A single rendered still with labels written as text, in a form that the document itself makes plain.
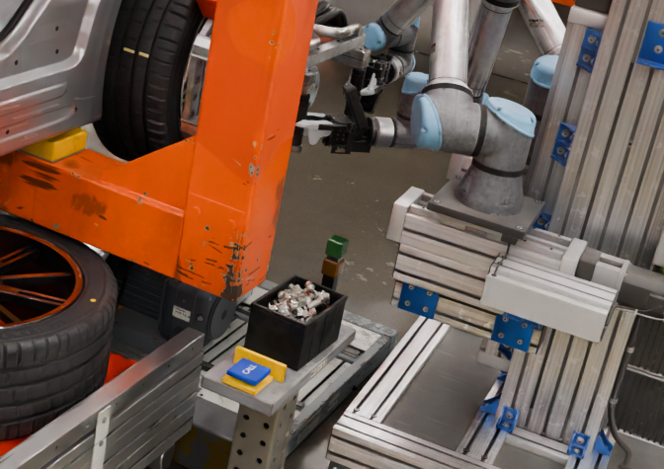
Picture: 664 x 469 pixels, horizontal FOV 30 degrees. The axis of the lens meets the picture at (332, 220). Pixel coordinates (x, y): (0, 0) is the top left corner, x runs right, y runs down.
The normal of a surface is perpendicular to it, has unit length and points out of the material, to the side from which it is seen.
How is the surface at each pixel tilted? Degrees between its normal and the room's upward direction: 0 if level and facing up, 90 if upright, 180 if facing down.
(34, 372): 90
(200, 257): 90
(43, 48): 90
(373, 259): 0
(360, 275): 0
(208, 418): 0
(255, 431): 90
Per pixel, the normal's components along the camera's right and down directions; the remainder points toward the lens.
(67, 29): 0.89, 0.32
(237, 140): -0.42, 0.29
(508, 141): 0.07, 0.40
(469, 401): 0.18, -0.90
